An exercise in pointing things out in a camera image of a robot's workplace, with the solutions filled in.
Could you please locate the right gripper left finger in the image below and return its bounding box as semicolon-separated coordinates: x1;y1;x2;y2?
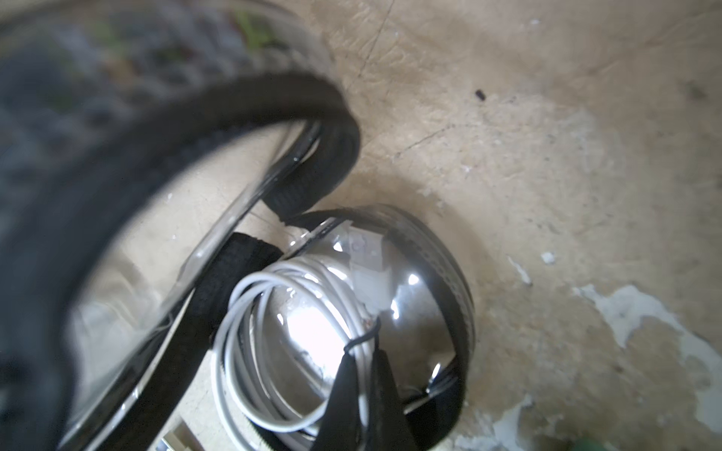
311;353;368;451

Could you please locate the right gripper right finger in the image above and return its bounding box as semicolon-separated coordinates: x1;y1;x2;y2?
366;349;417;451

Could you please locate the white cable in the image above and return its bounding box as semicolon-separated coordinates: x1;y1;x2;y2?
209;256;380;451

